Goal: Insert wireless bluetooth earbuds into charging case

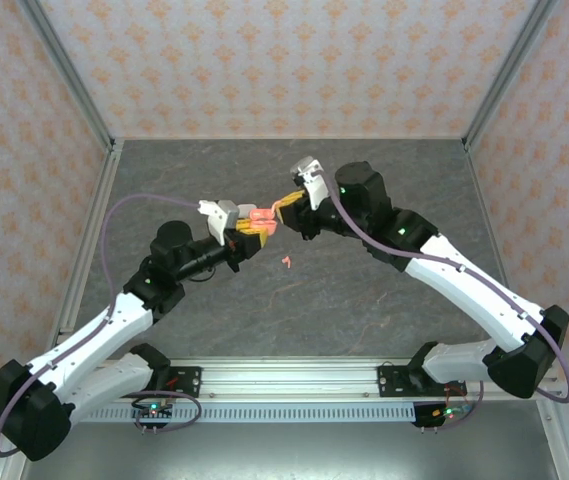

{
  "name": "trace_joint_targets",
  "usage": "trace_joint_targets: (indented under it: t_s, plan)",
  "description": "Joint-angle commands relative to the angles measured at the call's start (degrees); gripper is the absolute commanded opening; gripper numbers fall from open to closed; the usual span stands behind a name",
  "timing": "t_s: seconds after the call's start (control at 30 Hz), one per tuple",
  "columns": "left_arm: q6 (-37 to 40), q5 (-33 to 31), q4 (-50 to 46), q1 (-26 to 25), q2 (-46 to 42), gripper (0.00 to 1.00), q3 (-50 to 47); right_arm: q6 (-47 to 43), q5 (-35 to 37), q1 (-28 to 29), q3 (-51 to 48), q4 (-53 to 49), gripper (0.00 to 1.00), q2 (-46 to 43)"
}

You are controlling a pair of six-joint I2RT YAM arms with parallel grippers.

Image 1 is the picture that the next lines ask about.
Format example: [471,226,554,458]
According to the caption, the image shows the pink earbud charging case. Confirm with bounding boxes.
[248,207,279,236]

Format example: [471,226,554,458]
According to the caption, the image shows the small controller board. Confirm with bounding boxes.
[416,402,473,431]
[131,399,175,434]

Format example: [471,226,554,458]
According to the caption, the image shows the aluminium table side rail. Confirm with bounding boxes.
[463,142,528,321]
[53,139,125,341]

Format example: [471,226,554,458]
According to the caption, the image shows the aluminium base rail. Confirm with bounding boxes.
[101,357,563,401]

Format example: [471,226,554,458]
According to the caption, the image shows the white slotted cable duct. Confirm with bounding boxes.
[76,402,418,424]

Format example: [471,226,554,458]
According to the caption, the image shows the aluminium frame post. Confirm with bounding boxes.
[16,0,118,151]
[463,0,563,151]

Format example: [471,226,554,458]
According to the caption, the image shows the aluminium frame profile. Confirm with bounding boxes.
[536,399,569,480]
[0,452,33,480]

